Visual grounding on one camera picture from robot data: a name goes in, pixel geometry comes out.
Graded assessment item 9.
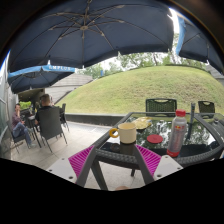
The small dark cafe table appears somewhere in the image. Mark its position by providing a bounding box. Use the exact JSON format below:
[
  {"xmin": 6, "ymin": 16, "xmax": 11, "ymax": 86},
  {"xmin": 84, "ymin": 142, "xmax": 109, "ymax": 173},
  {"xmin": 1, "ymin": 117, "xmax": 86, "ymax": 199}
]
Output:
[{"xmin": 26, "ymin": 115, "xmax": 41, "ymax": 148}]

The dark umbrella pole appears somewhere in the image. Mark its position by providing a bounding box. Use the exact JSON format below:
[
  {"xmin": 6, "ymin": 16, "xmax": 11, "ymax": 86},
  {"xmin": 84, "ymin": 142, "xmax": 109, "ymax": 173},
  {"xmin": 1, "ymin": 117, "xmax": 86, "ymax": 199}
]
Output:
[{"xmin": 187, "ymin": 103, "xmax": 196, "ymax": 140}]

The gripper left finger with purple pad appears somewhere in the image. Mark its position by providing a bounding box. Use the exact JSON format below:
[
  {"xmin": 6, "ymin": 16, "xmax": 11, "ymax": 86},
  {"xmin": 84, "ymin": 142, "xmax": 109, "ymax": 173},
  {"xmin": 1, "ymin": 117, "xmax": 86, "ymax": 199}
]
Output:
[{"xmin": 47, "ymin": 145, "xmax": 95, "ymax": 183}]

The dark chair behind man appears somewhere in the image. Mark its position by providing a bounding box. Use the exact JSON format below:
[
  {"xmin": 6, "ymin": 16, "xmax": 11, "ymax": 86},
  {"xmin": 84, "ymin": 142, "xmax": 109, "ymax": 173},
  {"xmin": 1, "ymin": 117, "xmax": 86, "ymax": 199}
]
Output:
[{"xmin": 60, "ymin": 103, "xmax": 69, "ymax": 131}]

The large navy patio umbrella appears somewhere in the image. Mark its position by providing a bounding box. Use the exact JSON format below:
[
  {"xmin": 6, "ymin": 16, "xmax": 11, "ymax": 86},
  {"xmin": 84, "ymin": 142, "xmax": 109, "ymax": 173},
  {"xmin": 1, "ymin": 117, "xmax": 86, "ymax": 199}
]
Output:
[{"xmin": 8, "ymin": 0, "xmax": 174, "ymax": 72}]

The navy umbrella at left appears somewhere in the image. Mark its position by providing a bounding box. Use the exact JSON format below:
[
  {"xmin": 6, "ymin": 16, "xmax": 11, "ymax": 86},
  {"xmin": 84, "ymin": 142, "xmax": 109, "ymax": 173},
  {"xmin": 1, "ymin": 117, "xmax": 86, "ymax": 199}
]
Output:
[{"xmin": 8, "ymin": 64, "xmax": 75, "ymax": 93}]

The clear bottle with red cap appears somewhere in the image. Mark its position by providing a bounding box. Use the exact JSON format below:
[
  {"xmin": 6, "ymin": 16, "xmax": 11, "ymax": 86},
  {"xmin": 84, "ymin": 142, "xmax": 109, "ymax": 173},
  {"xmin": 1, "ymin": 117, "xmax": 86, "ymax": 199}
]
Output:
[{"xmin": 167, "ymin": 109, "xmax": 187, "ymax": 157}]

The dark green plastic chair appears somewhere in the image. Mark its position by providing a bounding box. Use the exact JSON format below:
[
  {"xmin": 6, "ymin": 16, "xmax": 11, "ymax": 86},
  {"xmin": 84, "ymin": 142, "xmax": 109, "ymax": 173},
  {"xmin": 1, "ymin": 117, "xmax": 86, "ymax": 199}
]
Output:
[{"xmin": 145, "ymin": 98, "xmax": 177, "ymax": 116}]

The navy umbrella at right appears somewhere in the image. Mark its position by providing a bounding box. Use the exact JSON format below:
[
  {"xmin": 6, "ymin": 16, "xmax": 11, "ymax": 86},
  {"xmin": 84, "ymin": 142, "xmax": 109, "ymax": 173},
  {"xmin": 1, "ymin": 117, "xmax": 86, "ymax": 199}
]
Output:
[{"xmin": 176, "ymin": 17, "xmax": 224, "ymax": 74}]

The red round lid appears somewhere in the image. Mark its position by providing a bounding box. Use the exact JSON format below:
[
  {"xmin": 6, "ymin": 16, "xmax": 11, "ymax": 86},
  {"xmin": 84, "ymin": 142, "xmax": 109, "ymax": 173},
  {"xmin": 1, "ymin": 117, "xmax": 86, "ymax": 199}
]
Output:
[{"xmin": 147, "ymin": 134, "xmax": 163, "ymax": 144}]

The seated person in purple top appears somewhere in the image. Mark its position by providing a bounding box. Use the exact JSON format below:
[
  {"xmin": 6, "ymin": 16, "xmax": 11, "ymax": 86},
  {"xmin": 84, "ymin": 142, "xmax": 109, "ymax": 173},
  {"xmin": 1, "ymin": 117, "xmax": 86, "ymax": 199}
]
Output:
[{"xmin": 12, "ymin": 103, "xmax": 35, "ymax": 148}]

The dark chair under purple person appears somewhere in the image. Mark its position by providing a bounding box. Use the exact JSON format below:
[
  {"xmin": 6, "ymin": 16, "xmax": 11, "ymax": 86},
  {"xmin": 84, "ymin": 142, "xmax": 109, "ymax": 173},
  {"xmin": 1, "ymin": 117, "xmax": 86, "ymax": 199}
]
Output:
[{"xmin": 6, "ymin": 119, "xmax": 34, "ymax": 154}]

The man in black shirt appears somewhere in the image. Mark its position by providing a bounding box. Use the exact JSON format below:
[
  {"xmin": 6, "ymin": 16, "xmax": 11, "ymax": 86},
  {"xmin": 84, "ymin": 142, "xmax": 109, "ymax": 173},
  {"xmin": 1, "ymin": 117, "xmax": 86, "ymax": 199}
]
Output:
[{"xmin": 34, "ymin": 93, "xmax": 63, "ymax": 127}]

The dark wicker chair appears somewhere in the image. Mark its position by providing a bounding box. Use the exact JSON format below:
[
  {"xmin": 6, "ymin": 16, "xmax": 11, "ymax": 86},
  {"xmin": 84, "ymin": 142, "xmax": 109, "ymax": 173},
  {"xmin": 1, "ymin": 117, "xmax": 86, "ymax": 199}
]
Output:
[{"xmin": 39, "ymin": 107, "xmax": 65, "ymax": 146}]

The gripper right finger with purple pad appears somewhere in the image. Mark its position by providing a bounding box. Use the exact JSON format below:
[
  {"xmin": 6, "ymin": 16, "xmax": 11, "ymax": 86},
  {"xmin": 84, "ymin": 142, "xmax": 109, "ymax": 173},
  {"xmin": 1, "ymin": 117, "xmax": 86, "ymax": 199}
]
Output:
[{"xmin": 135, "ymin": 145, "xmax": 182, "ymax": 181}]

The cream mug with yellow handle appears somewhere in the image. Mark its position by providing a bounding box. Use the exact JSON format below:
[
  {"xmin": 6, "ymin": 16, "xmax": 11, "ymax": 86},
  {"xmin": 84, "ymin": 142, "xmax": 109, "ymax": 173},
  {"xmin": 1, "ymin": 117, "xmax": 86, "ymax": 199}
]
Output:
[{"xmin": 109, "ymin": 122, "xmax": 136, "ymax": 144}]

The glass table with wicker frame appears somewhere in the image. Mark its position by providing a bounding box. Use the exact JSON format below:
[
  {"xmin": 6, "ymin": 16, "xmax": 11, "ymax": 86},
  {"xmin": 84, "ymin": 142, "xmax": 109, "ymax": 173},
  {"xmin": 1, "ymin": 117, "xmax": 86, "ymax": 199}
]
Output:
[{"xmin": 92, "ymin": 112, "xmax": 224, "ymax": 190}]

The dark green chair at right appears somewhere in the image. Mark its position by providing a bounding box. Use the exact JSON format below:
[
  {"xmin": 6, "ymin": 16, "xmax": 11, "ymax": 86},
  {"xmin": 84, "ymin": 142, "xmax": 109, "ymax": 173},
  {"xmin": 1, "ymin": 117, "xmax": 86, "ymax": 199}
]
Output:
[{"xmin": 198, "ymin": 101, "xmax": 215, "ymax": 118}]

